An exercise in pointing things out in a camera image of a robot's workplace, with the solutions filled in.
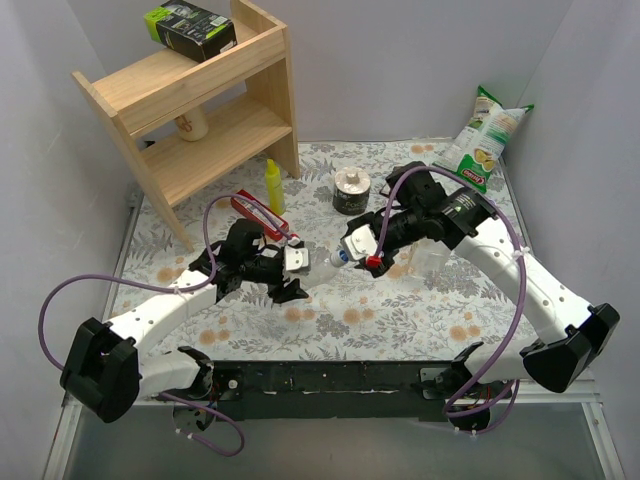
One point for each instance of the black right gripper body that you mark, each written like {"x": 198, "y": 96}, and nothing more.
{"x": 377, "y": 238}

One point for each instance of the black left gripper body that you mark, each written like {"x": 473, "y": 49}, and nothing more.
{"x": 279, "y": 273}

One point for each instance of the blue white cap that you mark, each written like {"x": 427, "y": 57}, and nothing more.
{"x": 338, "y": 259}

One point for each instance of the clear bottle with label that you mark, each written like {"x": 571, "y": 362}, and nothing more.
{"x": 427, "y": 256}

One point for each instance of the clear plastic bottle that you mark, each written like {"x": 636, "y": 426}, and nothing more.
{"x": 320, "y": 271}

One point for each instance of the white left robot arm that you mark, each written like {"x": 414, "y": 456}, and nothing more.
{"x": 109, "y": 367}

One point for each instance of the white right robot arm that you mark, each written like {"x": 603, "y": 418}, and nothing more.
{"x": 570, "y": 332}

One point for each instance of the yellow spray bottle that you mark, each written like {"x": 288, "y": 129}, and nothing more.
{"x": 275, "y": 191}

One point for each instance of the brown snack packet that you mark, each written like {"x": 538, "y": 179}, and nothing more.
{"x": 386, "y": 190}

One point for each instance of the red white box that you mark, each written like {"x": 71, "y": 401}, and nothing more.
{"x": 251, "y": 208}

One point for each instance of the floral table mat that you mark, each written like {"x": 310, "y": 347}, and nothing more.
{"x": 354, "y": 316}

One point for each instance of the green chips bag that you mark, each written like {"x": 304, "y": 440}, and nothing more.
{"x": 475, "y": 151}

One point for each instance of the beige cup on shelf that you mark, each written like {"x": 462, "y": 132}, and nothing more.
{"x": 192, "y": 125}

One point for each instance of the wooden shelf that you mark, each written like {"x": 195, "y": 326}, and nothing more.
{"x": 152, "y": 92}

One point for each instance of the black green box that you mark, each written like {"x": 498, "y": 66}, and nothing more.
{"x": 191, "y": 31}

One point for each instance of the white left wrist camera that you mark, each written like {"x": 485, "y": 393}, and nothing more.
{"x": 296, "y": 259}

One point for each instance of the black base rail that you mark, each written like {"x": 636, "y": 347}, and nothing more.
{"x": 250, "y": 390}

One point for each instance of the aluminium frame rail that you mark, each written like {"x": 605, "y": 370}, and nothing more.
{"x": 582, "y": 390}

